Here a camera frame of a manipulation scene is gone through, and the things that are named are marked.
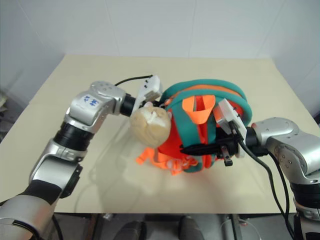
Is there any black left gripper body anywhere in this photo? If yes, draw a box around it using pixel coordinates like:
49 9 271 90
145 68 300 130
149 99 168 109

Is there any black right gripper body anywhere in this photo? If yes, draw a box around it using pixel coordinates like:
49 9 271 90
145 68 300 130
216 132 242 167

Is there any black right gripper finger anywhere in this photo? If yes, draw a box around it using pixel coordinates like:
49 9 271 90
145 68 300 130
183 140 222 151
179 147 218 156

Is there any orange and green backpack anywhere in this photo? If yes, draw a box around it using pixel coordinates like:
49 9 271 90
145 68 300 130
135 78 253 177

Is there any beige plush cat toy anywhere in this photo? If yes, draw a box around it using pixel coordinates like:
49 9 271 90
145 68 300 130
129 103 174 149

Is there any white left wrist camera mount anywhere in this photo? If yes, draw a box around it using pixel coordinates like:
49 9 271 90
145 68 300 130
135 74 164 114

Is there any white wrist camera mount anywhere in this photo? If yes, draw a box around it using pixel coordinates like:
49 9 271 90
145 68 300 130
215 98 248 159
135 74 164 114

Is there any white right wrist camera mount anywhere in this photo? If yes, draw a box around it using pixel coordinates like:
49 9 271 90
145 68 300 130
215 98 248 159

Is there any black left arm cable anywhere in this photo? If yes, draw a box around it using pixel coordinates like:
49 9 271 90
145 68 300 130
114 74 154 87

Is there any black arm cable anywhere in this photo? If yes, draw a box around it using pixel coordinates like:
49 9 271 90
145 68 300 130
114 74 154 87
232 139 297 240

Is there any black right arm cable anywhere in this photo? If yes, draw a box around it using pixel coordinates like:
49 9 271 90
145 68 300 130
232 139 297 240

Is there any black table frame bar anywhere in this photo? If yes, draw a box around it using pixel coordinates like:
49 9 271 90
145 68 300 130
229 213 243 240

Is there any thin white cable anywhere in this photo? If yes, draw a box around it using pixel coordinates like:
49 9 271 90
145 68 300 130
219 216 256 240

